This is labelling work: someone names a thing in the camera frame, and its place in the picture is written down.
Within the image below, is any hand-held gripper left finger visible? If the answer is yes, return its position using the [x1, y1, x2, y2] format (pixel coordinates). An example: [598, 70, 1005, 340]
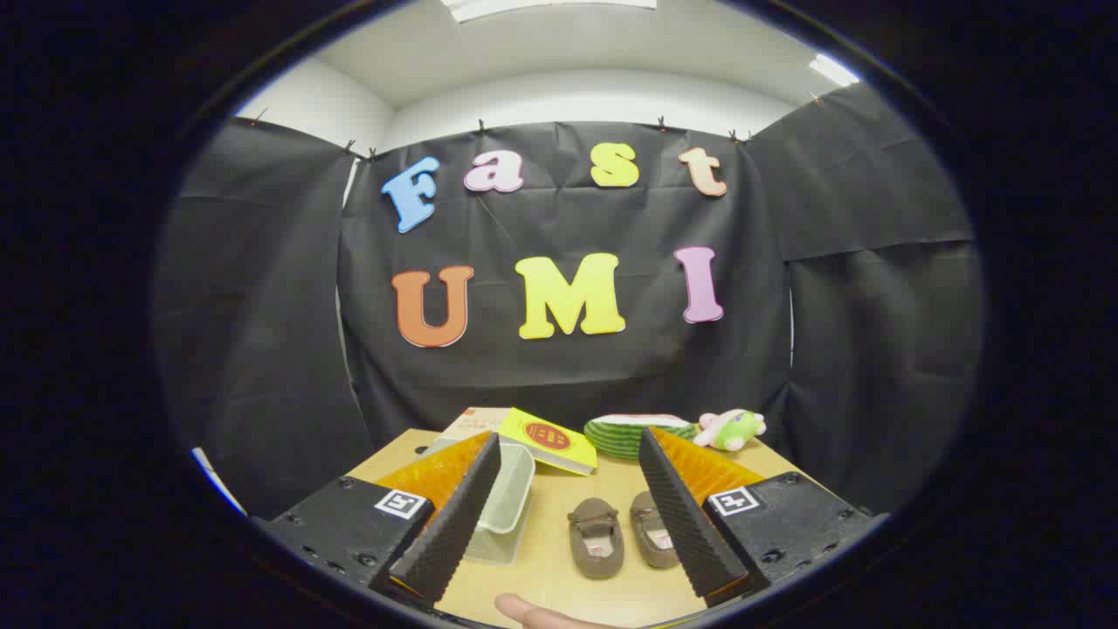
[252, 431, 503, 608]

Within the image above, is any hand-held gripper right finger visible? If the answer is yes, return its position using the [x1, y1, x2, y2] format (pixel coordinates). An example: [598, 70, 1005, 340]
[638, 426, 890, 606]

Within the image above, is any brown fuzzy shoe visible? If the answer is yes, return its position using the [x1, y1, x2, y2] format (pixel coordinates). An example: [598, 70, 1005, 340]
[568, 497, 625, 579]
[629, 490, 682, 570]

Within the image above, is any translucent plastic storage box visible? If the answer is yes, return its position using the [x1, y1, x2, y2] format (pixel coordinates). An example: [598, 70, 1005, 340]
[422, 437, 536, 564]

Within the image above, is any beige paperback book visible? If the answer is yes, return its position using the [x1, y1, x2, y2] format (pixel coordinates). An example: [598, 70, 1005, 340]
[441, 407, 512, 442]

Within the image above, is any pink and green plush toy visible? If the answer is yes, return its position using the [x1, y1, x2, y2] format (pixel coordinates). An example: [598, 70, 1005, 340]
[694, 409, 768, 453]

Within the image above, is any watermelon slice plush toy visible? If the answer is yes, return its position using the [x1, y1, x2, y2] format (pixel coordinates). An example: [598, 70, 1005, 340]
[583, 413, 700, 461]

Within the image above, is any yellow book with red circle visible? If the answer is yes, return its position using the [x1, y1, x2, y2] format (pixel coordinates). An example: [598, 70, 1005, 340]
[498, 407, 599, 477]

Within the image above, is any small ceiling light panel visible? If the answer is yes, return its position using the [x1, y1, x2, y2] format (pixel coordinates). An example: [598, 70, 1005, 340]
[808, 54, 861, 88]

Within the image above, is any long ceiling light panel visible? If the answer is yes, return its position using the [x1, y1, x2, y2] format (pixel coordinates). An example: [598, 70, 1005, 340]
[441, 0, 658, 23]

